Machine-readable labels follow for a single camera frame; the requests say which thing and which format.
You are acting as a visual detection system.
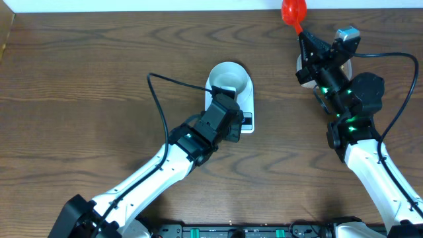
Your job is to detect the red plastic scoop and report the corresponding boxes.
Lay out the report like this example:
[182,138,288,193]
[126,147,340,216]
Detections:
[281,0,307,35]

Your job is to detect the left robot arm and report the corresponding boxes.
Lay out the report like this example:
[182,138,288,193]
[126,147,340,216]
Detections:
[49,86,243,237]

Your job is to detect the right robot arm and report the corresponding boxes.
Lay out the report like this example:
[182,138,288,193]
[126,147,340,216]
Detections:
[295,27,422,237]

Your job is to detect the white digital kitchen scale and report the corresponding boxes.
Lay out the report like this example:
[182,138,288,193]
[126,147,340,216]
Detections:
[206,61,255,134]

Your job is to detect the light grey bowl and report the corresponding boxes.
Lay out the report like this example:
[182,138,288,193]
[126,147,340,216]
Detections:
[208,61,252,102]

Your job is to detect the clear plastic container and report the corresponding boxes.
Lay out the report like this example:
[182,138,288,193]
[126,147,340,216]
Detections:
[295,54,352,89]

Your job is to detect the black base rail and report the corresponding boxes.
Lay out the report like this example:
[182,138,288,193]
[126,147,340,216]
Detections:
[152,222,335,238]

